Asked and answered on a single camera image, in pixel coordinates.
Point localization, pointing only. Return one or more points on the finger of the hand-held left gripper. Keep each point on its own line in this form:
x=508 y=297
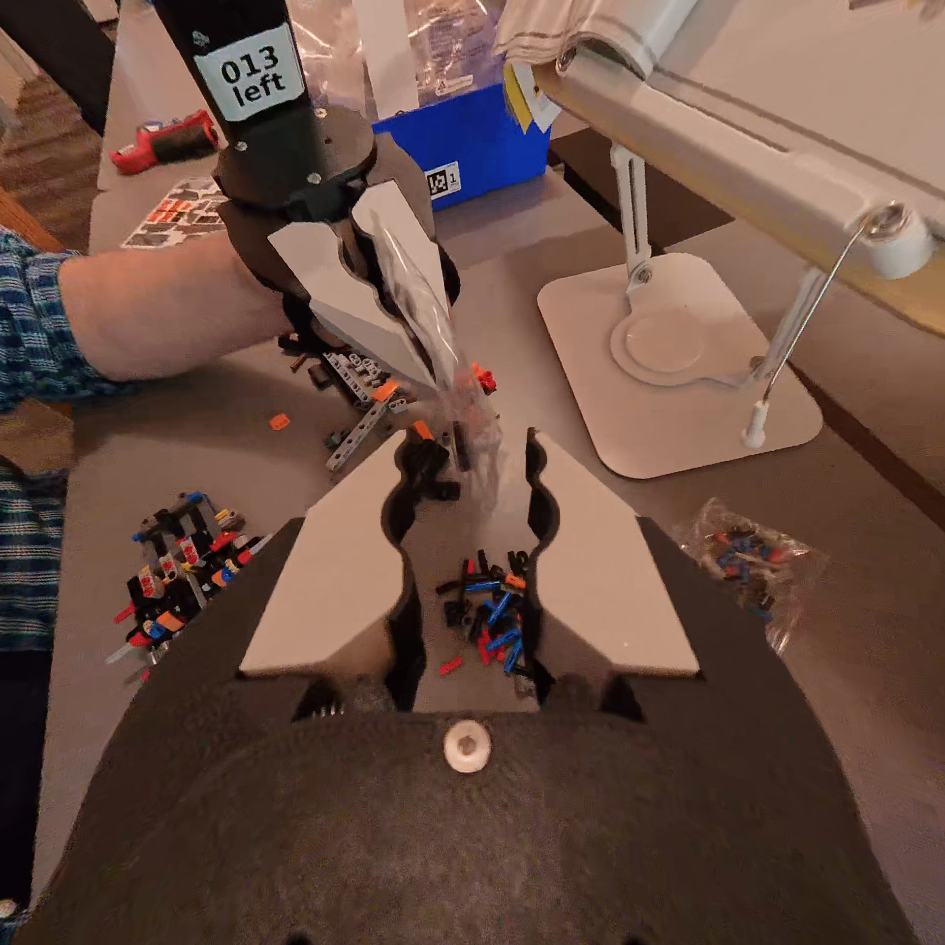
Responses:
x=332 y=288
x=402 y=221

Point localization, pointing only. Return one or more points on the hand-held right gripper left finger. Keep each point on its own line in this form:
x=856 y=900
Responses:
x=325 y=590

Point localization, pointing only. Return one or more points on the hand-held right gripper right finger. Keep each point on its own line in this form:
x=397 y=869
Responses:
x=620 y=590

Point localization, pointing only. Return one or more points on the heap of small lego pins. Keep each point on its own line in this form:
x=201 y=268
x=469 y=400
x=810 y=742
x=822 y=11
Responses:
x=502 y=613

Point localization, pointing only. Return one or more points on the clear lego bag orange pins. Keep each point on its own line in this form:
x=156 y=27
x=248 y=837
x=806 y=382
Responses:
x=472 y=443

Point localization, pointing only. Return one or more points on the person's left forearm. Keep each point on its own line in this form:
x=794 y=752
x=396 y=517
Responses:
x=133 y=310

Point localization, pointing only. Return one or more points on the long grey lego beam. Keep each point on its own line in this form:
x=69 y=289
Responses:
x=354 y=367

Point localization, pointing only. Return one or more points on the dark lego tube piece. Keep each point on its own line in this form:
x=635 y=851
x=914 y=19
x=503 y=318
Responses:
x=319 y=376

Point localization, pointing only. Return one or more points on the lego sticker sheet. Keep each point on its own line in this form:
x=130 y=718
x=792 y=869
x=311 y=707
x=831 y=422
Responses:
x=177 y=214

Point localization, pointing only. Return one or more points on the clear lego bag blue pins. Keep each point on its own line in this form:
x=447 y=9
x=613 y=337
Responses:
x=746 y=550

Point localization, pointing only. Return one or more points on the partly built lego chassis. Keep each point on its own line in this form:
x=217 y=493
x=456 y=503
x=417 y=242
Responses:
x=177 y=576

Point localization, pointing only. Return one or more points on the pile of loose lego pieces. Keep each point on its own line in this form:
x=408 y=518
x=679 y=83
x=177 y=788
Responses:
x=432 y=463

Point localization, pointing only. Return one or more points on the person's left hand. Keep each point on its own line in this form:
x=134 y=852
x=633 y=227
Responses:
x=251 y=310

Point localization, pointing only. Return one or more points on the blue box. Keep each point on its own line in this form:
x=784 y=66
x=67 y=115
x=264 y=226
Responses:
x=480 y=133

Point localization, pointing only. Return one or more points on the red and black tool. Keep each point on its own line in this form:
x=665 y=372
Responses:
x=148 y=151

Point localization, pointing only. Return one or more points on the white paper booklet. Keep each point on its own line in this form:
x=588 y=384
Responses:
x=384 y=52

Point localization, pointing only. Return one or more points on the hanging paper tags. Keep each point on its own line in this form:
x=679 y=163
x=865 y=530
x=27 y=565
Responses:
x=528 y=103

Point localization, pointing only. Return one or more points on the empty clear plastic bags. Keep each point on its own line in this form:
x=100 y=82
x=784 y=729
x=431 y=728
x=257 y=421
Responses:
x=450 y=52

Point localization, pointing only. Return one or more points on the blue plaid shirt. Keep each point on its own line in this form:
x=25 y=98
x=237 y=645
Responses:
x=29 y=561

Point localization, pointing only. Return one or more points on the white lamp head bar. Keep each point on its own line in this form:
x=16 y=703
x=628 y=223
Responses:
x=738 y=148

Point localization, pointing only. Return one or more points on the dark trousers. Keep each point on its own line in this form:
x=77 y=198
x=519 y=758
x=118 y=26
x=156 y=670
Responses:
x=15 y=775

